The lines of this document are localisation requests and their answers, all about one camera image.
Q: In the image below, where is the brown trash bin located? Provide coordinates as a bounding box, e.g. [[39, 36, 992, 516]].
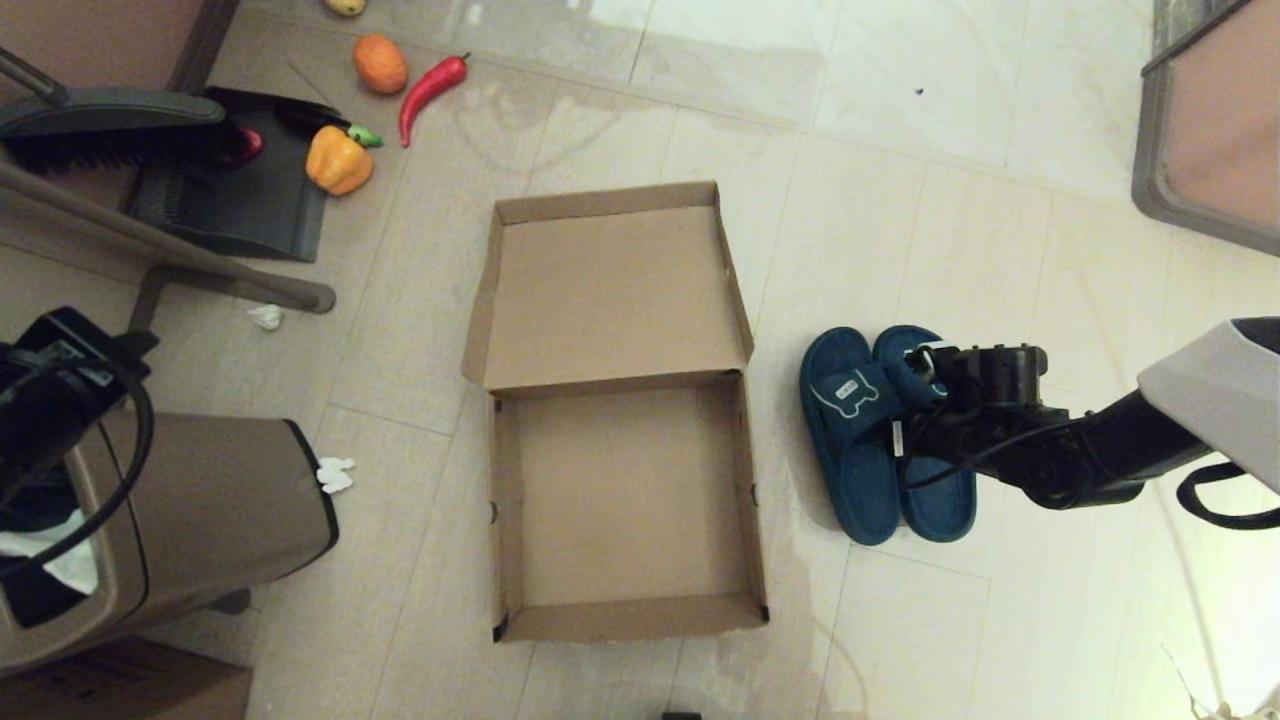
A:
[[0, 415, 339, 673]]

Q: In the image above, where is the orange toy bell pepper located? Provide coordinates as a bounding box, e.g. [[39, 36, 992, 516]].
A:
[[305, 125, 375, 197]]

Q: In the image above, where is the brown metal tube frame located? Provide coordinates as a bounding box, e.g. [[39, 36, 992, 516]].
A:
[[0, 158, 337, 411]]

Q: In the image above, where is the dark blue rubber slipper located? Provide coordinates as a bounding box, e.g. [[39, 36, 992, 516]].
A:
[[872, 324, 979, 544], [799, 327, 904, 547]]

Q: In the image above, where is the closed brown cardboard carton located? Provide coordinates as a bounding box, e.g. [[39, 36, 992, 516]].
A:
[[0, 640, 253, 720]]

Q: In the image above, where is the black dustpan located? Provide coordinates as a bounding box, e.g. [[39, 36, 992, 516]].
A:
[[128, 87, 351, 263]]

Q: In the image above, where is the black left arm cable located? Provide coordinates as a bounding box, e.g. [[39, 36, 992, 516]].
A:
[[0, 345, 158, 583]]

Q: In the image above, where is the white tissue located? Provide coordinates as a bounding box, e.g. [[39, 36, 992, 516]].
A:
[[0, 508, 101, 595]]

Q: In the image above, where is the white crumpled plastic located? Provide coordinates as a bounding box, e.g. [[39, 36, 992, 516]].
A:
[[1160, 645, 1246, 720]]

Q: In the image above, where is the dark toy eggplant green stem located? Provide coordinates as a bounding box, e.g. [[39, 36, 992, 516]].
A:
[[272, 100, 385, 149]]

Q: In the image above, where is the black bin liner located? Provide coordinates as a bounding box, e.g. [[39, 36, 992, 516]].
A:
[[0, 470, 101, 629]]

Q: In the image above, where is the red toy chili pepper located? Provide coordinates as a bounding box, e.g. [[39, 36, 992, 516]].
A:
[[398, 54, 471, 149]]

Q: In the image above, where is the brown cardboard shoe box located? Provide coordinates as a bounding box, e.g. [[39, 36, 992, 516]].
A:
[[462, 181, 769, 643]]

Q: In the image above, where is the brown table with grey frame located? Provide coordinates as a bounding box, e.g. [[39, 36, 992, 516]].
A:
[[1130, 0, 1280, 259], [0, 0, 243, 106]]

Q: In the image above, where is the black strap loop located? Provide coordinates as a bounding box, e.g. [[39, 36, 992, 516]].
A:
[[1176, 462, 1280, 530]]

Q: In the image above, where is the black broom brush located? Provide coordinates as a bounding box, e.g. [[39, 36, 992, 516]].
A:
[[0, 45, 242, 177]]

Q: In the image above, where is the orange toy fruit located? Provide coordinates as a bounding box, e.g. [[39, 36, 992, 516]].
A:
[[352, 35, 409, 97]]

